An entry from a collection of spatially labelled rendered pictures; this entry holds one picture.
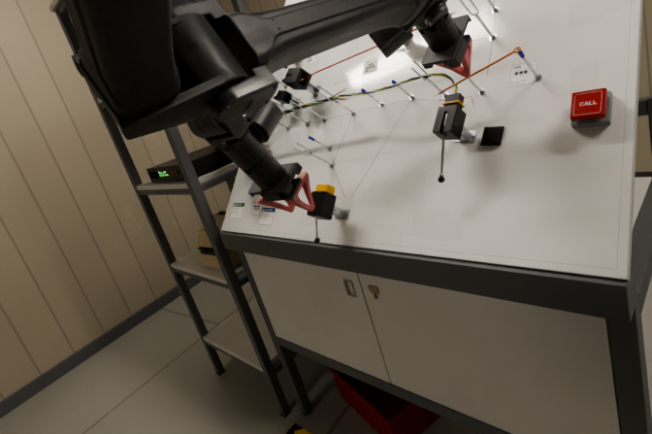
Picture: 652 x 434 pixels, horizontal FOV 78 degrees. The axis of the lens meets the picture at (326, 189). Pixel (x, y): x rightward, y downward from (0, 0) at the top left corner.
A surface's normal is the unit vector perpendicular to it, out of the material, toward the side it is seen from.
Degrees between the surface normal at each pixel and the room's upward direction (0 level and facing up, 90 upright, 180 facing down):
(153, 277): 90
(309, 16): 64
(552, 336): 90
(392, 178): 49
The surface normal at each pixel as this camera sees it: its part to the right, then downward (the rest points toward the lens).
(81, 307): 0.76, -0.06
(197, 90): 0.33, -0.29
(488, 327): -0.66, 0.39
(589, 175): -0.69, -0.31
